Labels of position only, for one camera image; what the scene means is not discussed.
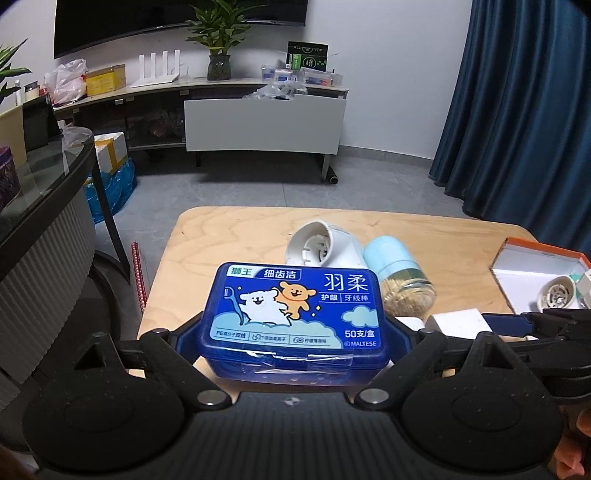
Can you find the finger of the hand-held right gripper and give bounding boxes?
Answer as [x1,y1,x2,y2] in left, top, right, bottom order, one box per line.
[481,310,591,340]

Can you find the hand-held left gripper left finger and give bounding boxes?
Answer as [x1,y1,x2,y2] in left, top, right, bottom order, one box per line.
[69,310,233,411]

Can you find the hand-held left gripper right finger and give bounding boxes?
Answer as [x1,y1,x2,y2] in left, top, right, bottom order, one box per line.
[355,314,532,411]

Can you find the orange-rimmed white cardboard box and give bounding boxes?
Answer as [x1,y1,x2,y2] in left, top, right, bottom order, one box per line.
[489,237,591,319]

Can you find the white power adapter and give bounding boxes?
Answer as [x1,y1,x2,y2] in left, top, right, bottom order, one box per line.
[425,308,494,337]

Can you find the toothpick jar with blue lid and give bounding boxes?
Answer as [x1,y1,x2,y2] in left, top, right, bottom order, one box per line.
[362,235,435,319]

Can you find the blue dental floss box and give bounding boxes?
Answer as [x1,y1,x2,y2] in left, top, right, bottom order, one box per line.
[196,261,391,387]

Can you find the white mosquito repellent heater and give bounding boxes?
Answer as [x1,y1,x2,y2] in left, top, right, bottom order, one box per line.
[284,220,370,268]
[536,276,580,311]

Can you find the person's right hand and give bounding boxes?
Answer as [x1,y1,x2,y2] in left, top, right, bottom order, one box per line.
[554,406,591,480]

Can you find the red striped stick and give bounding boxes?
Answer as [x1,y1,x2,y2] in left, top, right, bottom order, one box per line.
[130,240,148,315]

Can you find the blue wrapped packs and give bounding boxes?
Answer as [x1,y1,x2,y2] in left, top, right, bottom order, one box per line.
[83,157,138,224]

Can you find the black glass coffee table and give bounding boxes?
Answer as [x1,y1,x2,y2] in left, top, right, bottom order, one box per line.
[0,124,132,407]

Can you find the white carton with yellow tape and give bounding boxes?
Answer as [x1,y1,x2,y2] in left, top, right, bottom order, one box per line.
[93,131,127,175]

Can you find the blue curtain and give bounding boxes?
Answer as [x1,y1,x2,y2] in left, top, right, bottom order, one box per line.
[429,0,591,257]

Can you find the white folding table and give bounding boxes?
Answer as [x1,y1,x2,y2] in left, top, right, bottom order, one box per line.
[184,93,348,183]

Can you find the purple patterned tin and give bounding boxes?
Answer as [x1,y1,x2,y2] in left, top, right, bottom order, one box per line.
[0,147,21,208]

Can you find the television cabinet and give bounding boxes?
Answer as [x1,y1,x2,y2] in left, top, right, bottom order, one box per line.
[53,76,349,153]

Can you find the black stand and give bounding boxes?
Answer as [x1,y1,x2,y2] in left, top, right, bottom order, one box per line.
[22,95,63,152]

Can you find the white router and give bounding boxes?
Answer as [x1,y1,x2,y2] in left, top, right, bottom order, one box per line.
[130,51,181,89]

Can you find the clear plastic packaging pile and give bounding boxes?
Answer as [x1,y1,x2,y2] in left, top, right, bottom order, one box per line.
[242,82,308,101]

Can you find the beige box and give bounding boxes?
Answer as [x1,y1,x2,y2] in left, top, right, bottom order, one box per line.
[0,105,28,169]

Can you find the yellow box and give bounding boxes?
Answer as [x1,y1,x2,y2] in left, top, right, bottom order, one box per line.
[86,65,126,97]

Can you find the potted plant in dark vase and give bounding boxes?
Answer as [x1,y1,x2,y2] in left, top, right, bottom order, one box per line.
[186,0,262,82]

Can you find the pile of small boxes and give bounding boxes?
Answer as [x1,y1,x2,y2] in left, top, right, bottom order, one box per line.
[261,65,347,89]

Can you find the white plastic bag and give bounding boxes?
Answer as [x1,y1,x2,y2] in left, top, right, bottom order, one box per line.
[44,58,88,106]

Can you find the green and black box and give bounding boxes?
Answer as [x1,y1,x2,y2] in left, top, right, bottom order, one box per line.
[286,41,329,72]

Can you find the black television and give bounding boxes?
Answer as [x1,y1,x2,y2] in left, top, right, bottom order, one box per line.
[53,0,309,60]

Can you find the large leafy plant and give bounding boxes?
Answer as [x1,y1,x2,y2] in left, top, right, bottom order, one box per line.
[0,39,32,97]

